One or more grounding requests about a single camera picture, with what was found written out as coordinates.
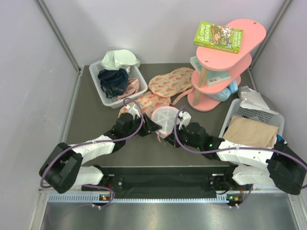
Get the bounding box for white mesh pink-trim laundry bag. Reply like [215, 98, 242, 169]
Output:
[151, 106, 179, 142]

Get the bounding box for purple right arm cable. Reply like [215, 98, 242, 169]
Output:
[174, 106, 307, 209]

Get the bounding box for black blue garment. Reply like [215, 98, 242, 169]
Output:
[275, 134, 287, 145]

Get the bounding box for white plastic basket right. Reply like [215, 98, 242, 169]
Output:
[218, 99, 284, 138]

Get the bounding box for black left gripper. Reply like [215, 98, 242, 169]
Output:
[124, 113, 162, 139]

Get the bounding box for navy lace garment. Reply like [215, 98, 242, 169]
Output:
[97, 69, 129, 98]

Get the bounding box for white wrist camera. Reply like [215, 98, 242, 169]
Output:
[177, 111, 191, 130]
[124, 103, 143, 120]

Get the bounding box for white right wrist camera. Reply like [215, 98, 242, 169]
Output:
[177, 111, 191, 130]

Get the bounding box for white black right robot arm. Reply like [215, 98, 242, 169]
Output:
[164, 122, 307, 195]

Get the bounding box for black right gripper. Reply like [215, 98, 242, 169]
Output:
[165, 123, 202, 150]

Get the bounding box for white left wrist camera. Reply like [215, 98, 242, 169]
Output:
[124, 103, 143, 120]

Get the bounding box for peach patterned eye mask lower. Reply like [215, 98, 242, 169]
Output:
[118, 91, 171, 119]

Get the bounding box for white plastic basket left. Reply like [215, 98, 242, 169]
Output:
[89, 60, 148, 109]

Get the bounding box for pink three-tier wooden shelf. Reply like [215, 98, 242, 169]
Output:
[188, 19, 266, 112]

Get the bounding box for pink lace garment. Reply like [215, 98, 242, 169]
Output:
[117, 78, 140, 100]

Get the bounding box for peach patterned eye mask upper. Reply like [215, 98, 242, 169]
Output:
[148, 68, 194, 98]

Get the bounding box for light blue headphones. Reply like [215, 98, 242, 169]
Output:
[207, 80, 238, 102]

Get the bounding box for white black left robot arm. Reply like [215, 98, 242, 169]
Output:
[39, 113, 162, 194]

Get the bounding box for peach patterned eye mask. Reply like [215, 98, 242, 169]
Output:
[148, 68, 194, 98]
[118, 91, 171, 119]

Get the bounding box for white plastic basket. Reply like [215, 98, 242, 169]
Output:
[89, 60, 148, 109]
[218, 99, 284, 138]

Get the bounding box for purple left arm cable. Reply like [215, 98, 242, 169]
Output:
[39, 97, 144, 207]

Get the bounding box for beige folded garment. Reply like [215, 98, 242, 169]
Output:
[223, 115, 279, 148]

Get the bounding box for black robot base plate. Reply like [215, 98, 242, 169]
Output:
[99, 166, 250, 199]

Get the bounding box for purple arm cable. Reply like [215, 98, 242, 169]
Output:
[174, 106, 307, 209]
[39, 97, 144, 207]

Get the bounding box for light blue book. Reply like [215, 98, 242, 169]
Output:
[190, 56, 231, 87]

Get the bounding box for green treehouse book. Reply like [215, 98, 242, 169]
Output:
[193, 22, 244, 54]

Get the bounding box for grey slotted cable duct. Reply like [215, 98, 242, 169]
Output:
[48, 193, 241, 204]

